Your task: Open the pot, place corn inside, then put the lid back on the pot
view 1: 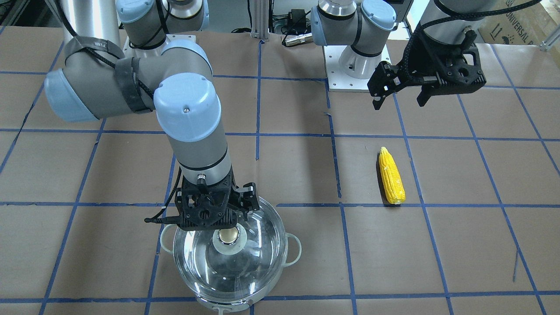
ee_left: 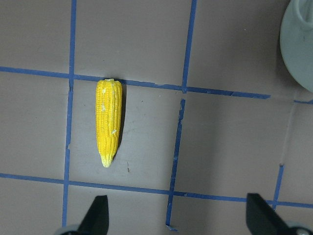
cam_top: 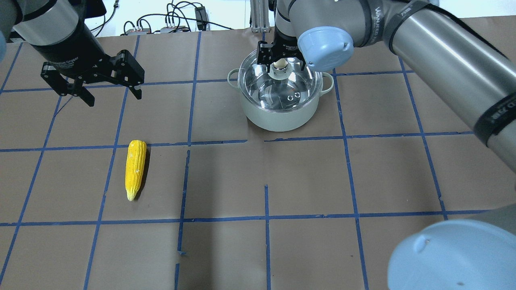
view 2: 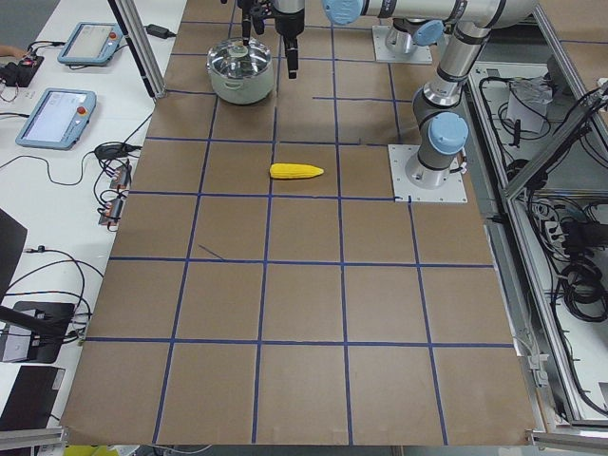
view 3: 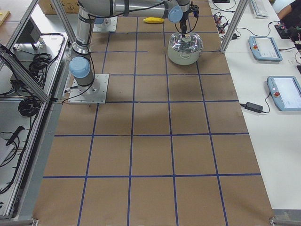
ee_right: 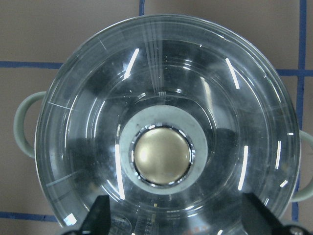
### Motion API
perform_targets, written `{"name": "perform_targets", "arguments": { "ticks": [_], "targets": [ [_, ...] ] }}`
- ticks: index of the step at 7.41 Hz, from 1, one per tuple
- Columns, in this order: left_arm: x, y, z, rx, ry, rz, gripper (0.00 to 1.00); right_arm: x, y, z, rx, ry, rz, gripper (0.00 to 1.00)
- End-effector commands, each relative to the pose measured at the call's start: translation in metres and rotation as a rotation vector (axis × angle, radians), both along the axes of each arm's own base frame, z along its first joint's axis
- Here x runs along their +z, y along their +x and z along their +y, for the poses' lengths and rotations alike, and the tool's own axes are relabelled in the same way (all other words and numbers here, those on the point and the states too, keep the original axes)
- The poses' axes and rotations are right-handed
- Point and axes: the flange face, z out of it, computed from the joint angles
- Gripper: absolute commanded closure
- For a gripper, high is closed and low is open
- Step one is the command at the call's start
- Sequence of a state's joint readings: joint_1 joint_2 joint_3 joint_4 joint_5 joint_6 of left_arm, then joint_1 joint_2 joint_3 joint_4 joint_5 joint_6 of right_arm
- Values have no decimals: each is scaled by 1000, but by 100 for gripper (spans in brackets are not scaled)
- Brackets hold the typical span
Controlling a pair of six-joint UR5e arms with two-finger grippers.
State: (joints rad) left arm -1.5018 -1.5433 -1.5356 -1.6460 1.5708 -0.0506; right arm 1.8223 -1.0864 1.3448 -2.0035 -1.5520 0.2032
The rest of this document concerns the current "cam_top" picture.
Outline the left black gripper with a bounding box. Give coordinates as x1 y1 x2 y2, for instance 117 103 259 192
33 24 145 107

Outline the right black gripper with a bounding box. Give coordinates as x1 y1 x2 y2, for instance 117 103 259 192
257 29 311 75

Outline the glass pot lid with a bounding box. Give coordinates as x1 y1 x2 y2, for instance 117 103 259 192
236 51 326 113

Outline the pale green cooking pot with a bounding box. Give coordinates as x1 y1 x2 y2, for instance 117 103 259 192
227 51 334 132

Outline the yellow corn cob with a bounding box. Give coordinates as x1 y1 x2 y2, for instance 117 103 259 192
124 140 147 201

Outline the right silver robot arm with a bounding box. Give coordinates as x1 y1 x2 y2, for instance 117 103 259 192
258 0 516 290

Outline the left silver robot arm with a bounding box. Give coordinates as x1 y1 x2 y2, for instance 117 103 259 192
1 0 144 107

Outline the small circuit board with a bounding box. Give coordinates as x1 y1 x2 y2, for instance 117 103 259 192
123 26 152 35
158 25 191 34

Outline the black power adapter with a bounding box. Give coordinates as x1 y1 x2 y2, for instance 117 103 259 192
195 6 209 31

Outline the aluminium frame post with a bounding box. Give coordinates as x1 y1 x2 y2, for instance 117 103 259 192
250 0 270 33

